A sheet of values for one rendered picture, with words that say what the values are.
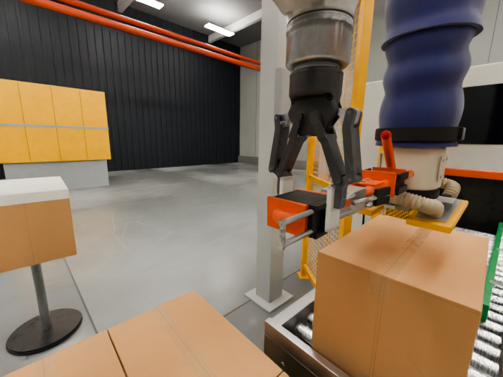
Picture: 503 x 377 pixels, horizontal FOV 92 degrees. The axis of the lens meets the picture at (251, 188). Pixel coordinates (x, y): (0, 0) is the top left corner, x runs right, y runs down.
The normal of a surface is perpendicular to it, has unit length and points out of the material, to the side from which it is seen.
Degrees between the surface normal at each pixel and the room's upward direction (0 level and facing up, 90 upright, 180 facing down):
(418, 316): 90
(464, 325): 90
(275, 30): 90
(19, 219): 90
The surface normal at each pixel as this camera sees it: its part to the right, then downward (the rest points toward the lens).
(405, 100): -0.85, -0.15
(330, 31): 0.07, 0.20
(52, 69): 0.69, 0.15
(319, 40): -0.15, 0.19
